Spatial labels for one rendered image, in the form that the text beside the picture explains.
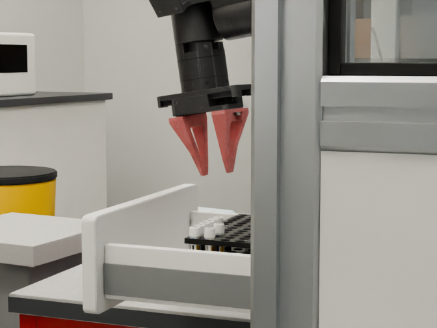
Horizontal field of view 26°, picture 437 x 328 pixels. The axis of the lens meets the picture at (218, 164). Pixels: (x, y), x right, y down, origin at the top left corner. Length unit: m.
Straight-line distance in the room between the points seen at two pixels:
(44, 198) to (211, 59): 2.66
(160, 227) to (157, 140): 4.86
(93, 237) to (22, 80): 3.92
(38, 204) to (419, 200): 3.24
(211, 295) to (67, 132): 4.04
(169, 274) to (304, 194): 0.53
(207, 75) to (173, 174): 4.92
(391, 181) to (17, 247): 1.32
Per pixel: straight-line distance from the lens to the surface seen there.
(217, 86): 1.09
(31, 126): 4.77
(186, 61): 1.10
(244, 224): 1.15
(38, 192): 3.69
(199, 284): 1.01
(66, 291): 1.41
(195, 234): 1.05
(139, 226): 1.13
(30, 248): 1.75
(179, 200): 1.24
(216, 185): 5.87
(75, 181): 5.09
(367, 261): 0.51
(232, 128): 1.12
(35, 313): 1.40
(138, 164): 6.13
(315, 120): 0.51
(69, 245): 1.84
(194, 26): 1.10
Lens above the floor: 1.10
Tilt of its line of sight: 6 degrees down
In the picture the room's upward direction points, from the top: straight up
